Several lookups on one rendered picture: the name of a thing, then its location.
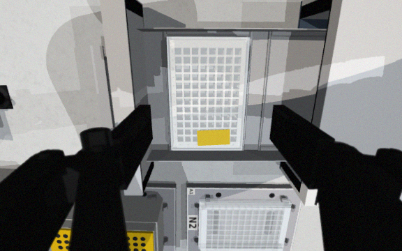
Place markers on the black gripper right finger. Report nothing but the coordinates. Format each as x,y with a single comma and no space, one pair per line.
358,194

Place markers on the yellow rack with grid of holes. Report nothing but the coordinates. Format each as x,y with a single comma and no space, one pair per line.
144,225

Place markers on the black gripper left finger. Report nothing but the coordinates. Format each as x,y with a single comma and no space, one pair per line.
36,198

